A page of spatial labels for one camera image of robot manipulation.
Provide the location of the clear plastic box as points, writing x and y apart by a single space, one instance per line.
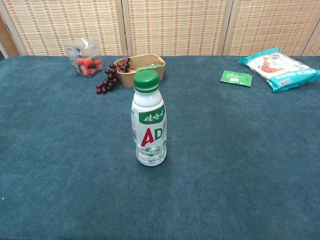
75 50

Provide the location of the red black toy pieces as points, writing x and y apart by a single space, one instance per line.
86 65

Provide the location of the brown screen panel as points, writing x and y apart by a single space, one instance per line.
7 40

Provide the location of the woven bamboo screen panel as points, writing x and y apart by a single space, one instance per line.
270 25
315 47
175 25
62 25

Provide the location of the teal white snack bag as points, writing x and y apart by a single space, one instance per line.
277 67

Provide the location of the white AD milk bottle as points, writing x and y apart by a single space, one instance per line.
147 105

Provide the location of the dark purple grape bunch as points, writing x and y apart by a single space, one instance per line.
110 80

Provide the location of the brown paper bowl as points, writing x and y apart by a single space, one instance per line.
127 80

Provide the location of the green sachet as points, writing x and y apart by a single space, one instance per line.
236 78
145 68

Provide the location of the blue felt table cover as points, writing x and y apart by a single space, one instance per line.
225 150

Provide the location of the green bottle cap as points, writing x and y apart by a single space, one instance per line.
146 80

